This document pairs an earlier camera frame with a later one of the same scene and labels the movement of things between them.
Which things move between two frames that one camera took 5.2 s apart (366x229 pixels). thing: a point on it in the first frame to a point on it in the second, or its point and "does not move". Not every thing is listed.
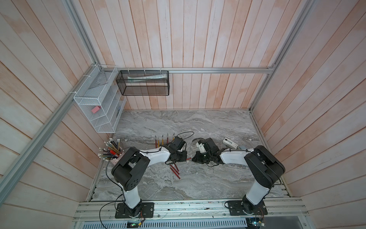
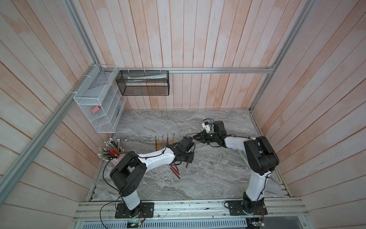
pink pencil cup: x=115 y=161 does not move
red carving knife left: x=174 y=169 does not move
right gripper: x=197 y=154 to x=202 y=135
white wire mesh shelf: x=101 y=98 does not move
